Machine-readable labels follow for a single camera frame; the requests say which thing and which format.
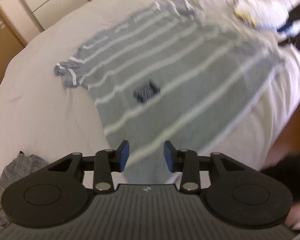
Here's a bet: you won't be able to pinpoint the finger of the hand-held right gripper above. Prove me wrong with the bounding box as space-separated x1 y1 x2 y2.
277 36 300 47
277 20 300 34

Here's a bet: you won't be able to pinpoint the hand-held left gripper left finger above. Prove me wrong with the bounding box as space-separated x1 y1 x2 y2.
47 140 129 195

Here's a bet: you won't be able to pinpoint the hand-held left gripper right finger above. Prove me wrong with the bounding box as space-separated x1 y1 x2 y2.
164 140 245 195

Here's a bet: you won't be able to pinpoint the white garment with yellow print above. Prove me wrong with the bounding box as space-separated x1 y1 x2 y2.
231 0 290 29

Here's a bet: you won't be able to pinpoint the blue white-striped t-shirt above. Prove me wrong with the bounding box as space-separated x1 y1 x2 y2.
54 0 287 185

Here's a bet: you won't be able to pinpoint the bed with pale bedspread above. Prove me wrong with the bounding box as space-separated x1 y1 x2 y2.
0 0 300 189

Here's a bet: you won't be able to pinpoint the grey checked garment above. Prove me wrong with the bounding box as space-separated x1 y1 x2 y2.
0 151 50 233

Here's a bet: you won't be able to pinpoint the person's black pants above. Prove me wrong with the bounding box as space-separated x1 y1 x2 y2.
261 150 300 205

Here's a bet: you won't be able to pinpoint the brown wooden door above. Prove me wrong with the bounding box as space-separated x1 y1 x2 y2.
0 2 26 87

